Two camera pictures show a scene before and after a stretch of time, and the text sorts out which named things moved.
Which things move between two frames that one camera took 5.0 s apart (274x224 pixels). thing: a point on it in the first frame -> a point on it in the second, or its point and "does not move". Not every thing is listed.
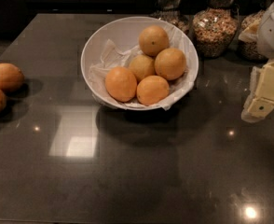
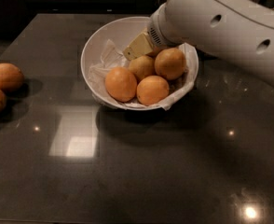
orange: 6,77 does not move
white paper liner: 112,59 does not move
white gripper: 273,32 -> 157,32
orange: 151,90 does not move
